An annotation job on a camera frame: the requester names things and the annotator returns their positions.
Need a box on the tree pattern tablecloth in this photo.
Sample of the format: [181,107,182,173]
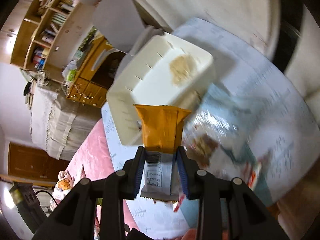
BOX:
[101,18,319,206]

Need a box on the cartoon print blanket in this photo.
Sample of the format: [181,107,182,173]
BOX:
[50,171,74,211]

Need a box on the round rice cake bag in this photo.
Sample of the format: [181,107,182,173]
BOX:
[169,54,197,86]

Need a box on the lace covered cabinet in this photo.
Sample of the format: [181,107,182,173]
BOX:
[30,82,101,161]

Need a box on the nut bar clear packet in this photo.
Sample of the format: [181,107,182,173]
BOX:
[183,104,241,170]

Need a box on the white plastic storage bin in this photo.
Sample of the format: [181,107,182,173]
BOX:
[106,33,215,145]

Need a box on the pink quilt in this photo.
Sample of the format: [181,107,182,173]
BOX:
[49,118,141,240]

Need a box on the green tissue box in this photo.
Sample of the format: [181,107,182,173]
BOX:
[66,69,77,82]

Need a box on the cream floral curtain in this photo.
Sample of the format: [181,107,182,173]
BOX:
[135,0,319,103]

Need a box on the grey office chair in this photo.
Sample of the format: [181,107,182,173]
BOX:
[80,0,164,77]

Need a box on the wooden bookshelf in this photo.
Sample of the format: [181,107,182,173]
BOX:
[10,0,95,83]

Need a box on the wooden desk with drawers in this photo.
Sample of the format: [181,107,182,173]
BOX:
[66,36,125,108]

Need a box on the orange snack packet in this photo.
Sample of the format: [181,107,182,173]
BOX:
[135,105,191,202]

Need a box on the brown wooden door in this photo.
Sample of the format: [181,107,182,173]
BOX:
[8,142,69,181]

